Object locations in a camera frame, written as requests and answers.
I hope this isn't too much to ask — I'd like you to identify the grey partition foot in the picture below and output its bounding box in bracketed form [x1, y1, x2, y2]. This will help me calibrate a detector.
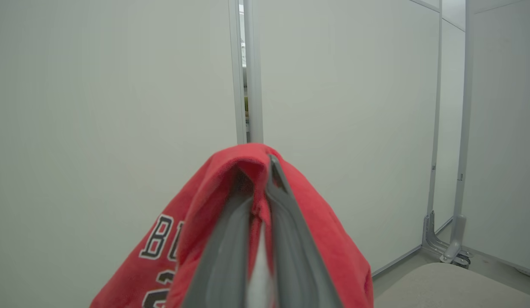
[440, 215, 472, 268]
[423, 212, 450, 257]

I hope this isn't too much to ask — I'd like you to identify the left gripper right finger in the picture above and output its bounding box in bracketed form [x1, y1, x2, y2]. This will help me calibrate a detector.
[265, 155, 343, 308]

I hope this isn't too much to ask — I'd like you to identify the grey partition post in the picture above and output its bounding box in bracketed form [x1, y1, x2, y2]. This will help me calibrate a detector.
[426, 0, 444, 253]
[451, 0, 475, 257]
[228, 0, 247, 145]
[244, 0, 264, 144]

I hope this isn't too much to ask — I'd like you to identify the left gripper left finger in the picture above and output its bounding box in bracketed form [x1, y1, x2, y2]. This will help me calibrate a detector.
[182, 193, 254, 308]

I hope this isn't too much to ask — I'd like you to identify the red Bulls jersey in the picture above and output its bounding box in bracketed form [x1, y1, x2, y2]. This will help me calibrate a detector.
[89, 143, 374, 308]

